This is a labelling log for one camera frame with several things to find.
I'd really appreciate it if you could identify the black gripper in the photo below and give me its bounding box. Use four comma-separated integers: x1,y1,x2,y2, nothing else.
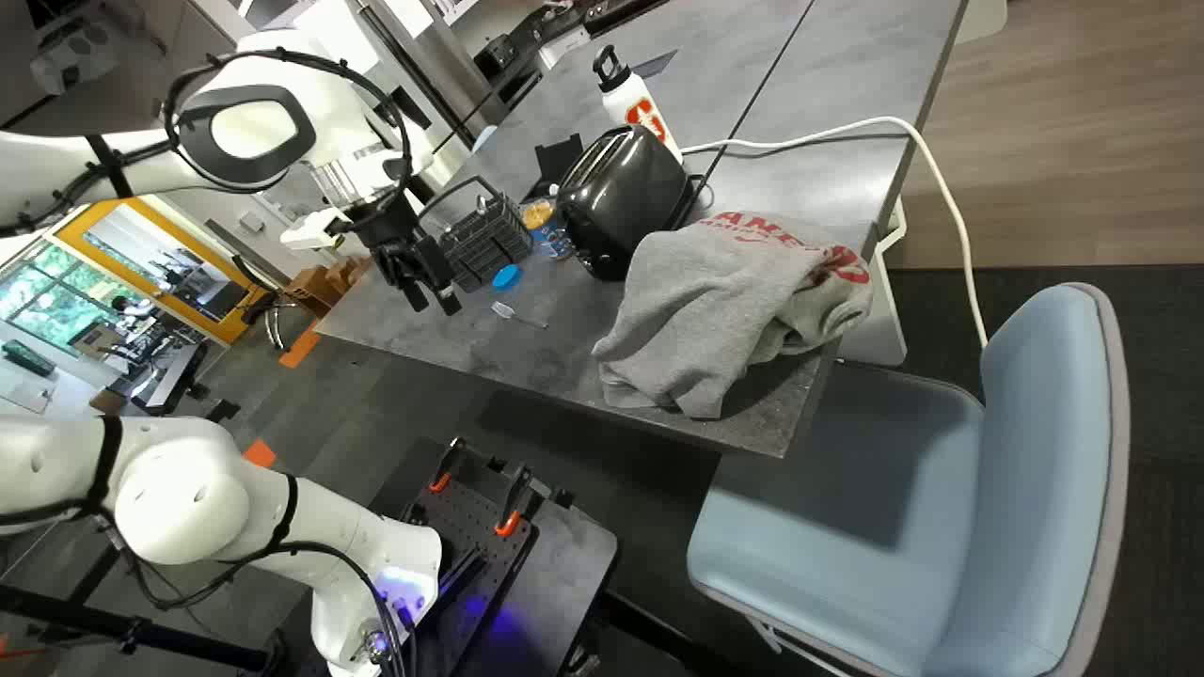
341,193,464,318

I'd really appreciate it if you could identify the black toaster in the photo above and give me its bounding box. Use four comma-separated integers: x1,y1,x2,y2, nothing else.
553,124,707,280

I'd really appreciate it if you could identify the black plastic cutlery basket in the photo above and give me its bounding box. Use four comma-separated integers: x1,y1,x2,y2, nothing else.
415,173,538,294

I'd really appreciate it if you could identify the peanut butter jar blue label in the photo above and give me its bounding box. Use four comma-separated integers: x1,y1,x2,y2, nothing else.
518,194,581,263

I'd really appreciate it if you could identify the black clamp with orange tip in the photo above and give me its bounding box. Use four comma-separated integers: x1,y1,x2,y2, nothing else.
426,433,474,499
489,462,548,540

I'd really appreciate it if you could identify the black flat plate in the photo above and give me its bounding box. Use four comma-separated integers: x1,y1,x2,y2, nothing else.
530,133,587,193

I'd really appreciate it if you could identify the yellow framed picture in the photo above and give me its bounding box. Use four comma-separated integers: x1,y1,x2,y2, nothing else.
51,194,276,348

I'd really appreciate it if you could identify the white water bottle black cap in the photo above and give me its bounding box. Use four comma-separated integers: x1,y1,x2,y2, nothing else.
592,46,688,160

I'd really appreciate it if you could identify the gray sweatshirt with red print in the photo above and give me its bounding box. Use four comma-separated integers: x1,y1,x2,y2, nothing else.
587,205,878,425

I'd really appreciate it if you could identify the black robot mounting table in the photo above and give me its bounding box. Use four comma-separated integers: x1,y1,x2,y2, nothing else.
367,433,621,677

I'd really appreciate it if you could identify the light blue chair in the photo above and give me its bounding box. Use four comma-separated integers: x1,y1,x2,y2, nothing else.
683,277,1131,677

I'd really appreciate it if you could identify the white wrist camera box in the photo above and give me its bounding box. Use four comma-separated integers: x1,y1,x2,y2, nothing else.
276,204,362,255

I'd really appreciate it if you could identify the white power cable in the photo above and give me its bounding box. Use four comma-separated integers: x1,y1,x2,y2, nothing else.
678,112,993,353

